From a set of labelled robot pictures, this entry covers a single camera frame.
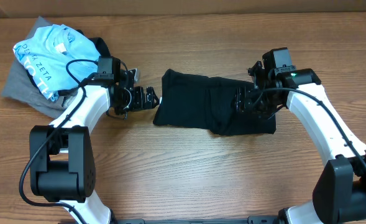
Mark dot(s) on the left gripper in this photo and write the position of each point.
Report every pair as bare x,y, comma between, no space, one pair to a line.
140,102

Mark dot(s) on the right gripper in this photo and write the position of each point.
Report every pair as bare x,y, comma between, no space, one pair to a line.
245,101

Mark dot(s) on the black t-shirt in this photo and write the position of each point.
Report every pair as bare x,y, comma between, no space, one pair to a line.
195,101

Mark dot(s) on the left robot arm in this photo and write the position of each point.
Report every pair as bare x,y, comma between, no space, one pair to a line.
61,170

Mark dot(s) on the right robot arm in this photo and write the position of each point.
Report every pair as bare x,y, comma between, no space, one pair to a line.
340,193

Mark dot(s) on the black folded garment in pile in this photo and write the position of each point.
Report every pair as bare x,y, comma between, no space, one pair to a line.
100,45

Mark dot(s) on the light blue printed t-shirt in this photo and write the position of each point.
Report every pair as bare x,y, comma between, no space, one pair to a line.
52,59

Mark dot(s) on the grey folded t-shirt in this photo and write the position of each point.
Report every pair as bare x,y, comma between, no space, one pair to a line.
20,87

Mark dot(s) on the cardboard backdrop board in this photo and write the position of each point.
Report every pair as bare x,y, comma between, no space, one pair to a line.
71,8

